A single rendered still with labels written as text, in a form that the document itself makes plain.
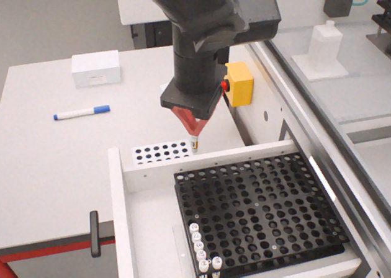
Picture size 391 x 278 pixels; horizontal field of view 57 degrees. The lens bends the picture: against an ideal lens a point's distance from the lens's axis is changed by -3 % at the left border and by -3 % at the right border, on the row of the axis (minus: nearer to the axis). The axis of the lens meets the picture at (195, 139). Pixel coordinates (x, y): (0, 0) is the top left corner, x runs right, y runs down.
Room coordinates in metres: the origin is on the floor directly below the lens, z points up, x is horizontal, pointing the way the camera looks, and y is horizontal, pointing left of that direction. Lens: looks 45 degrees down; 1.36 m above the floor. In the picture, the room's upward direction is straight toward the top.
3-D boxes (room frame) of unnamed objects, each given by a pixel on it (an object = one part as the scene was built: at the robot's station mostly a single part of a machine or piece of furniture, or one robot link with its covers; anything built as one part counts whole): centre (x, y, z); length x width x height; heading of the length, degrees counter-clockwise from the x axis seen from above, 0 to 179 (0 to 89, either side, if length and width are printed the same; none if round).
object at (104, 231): (0.28, 0.13, 0.91); 0.07 x 0.04 x 0.01; 13
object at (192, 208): (0.30, 0.01, 0.90); 0.18 x 0.02 x 0.01; 13
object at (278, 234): (0.33, -0.09, 0.87); 0.22 x 0.18 x 0.06; 103
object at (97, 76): (0.86, 0.27, 0.79); 0.13 x 0.09 x 0.05; 102
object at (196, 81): (0.42, 0.00, 1.08); 0.10 x 0.07 x 0.07; 160
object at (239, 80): (0.66, -0.09, 0.88); 0.07 x 0.05 x 0.07; 13
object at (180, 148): (0.52, 0.07, 0.78); 0.12 x 0.08 x 0.04; 103
